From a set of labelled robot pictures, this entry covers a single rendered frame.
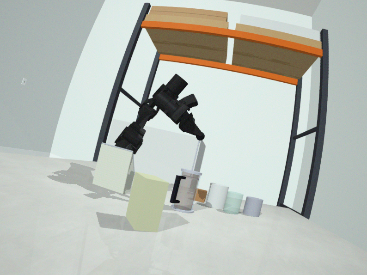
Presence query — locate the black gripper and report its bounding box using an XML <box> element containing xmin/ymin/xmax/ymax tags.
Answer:
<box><xmin>163</xmin><ymin>99</ymin><xmax>203</xmax><ymax>136</ymax></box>

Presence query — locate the french press coffee maker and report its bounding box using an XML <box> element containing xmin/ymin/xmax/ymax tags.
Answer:
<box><xmin>170</xmin><ymin>132</ymin><xmax>205</xmax><ymax>214</ymax></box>

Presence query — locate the pale green rectangular block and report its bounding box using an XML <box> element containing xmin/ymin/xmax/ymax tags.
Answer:
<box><xmin>126</xmin><ymin>172</ymin><xmax>169</xmax><ymax>232</ymax></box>

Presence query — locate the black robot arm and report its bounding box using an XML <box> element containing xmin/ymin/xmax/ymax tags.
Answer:
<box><xmin>114</xmin><ymin>74</ymin><xmax>198</xmax><ymax>154</ymax></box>

